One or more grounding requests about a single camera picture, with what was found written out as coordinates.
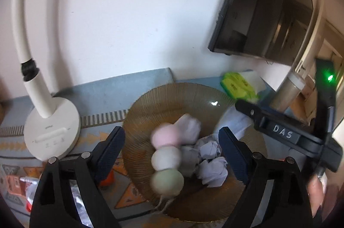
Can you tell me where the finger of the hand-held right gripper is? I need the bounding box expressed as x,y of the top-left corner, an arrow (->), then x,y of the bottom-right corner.
235,100 -> 267,127

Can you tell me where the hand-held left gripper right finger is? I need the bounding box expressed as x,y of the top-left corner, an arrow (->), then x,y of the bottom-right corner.
218,126 -> 315,228

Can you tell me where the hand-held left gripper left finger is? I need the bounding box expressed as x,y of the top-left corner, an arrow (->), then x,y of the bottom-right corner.
29,126 -> 126,228

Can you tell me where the amber ribbed glass bowl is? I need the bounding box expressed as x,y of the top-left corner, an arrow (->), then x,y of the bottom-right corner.
122,83 -> 266,222

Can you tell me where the three-ball plush dango toy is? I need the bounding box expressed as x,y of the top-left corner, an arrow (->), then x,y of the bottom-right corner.
150,122 -> 186,214

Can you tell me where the red snack packet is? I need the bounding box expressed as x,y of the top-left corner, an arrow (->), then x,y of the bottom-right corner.
8,175 -> 41,214

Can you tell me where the person's right hand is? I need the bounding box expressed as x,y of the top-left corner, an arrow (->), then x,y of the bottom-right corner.
308,177 -> 327,218

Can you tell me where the white tissue pack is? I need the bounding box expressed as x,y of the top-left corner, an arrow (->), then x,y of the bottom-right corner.
242,70 -> 266,92

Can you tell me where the small orange tangerine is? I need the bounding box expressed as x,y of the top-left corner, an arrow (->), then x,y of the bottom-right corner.
99,170 -> 115,188

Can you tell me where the beige tumbler with white lid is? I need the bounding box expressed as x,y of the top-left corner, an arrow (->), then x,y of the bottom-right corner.
270,72 -> 305,113

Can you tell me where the crumpled grey paper ball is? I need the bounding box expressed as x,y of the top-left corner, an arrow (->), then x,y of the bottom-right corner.
179,144 -> 201,177

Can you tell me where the blue patterned table mat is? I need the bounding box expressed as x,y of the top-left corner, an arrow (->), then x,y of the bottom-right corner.
0,68 -> 272,228

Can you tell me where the silver foil packet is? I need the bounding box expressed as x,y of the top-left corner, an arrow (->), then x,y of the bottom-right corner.
68,180 -> 92,227

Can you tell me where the white desk lamp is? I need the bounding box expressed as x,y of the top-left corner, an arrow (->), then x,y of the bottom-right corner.
11,0 -> 81,161

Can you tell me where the black monitor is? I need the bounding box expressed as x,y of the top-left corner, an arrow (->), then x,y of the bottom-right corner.
208,0 -> 315,66

